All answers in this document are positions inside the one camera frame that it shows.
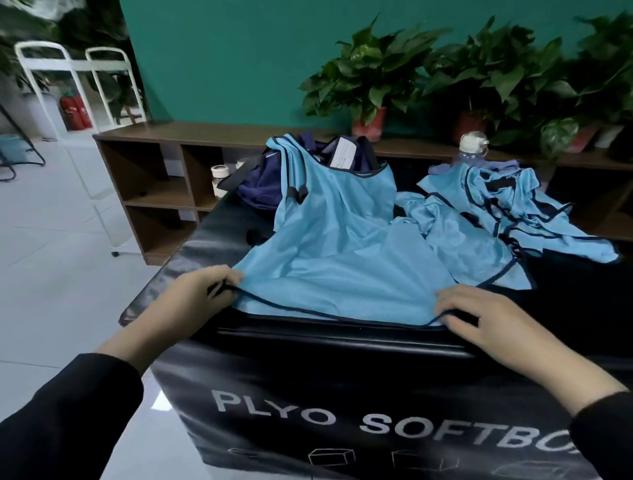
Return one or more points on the green plant in white pot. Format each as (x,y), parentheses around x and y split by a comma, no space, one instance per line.
(603,69)

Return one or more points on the wooden shelf cabinet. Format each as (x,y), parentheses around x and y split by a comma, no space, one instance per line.
(148,193)

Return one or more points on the teal bucket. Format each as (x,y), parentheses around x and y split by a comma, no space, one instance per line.
(12,148)

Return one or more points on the person's right forearm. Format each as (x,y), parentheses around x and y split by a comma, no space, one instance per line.
(593,415)

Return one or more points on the navy blue bag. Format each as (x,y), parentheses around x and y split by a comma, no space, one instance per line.
(259,188)

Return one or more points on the small white-lidded jar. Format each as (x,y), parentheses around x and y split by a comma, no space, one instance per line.
(220,178)

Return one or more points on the person's left hand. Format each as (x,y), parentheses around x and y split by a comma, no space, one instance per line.
(188,307)

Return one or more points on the white metal rack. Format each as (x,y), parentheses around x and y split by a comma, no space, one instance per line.
(79,20)

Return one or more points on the person's left forearm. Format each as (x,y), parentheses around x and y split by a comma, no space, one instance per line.
(69,415)

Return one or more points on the green plant in red pot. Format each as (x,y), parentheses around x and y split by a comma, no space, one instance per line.
(371,69)
(494,69)

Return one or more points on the clear bottle silver cap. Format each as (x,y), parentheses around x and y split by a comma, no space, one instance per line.
(473,145)

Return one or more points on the red bottle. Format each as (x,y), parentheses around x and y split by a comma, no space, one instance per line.
(74,112)

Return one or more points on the person's right hand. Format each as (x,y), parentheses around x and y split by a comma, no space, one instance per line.
(504,331)

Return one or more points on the black leather bench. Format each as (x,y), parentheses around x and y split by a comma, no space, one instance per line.
(346,396)

